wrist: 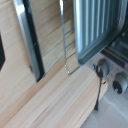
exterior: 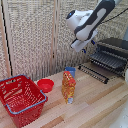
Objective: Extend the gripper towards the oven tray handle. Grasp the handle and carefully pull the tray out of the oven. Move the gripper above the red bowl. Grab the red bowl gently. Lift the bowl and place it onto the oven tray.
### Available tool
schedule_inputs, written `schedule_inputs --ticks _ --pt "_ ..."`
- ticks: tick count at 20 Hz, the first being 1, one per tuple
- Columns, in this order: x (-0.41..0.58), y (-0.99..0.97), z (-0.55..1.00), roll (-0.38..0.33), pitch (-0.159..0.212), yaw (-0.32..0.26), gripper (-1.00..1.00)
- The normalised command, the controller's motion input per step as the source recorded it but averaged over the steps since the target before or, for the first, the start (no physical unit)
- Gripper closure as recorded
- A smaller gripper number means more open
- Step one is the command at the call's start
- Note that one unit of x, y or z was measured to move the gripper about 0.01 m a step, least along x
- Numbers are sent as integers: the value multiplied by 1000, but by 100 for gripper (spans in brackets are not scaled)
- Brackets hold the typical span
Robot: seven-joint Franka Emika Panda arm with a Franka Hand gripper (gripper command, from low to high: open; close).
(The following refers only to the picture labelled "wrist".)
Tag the grey oven knob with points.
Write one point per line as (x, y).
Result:
(121, 83)
(103, 68)

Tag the black toaster oven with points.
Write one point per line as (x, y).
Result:
(115, 56)

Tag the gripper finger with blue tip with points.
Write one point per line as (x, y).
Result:
(1, 51)

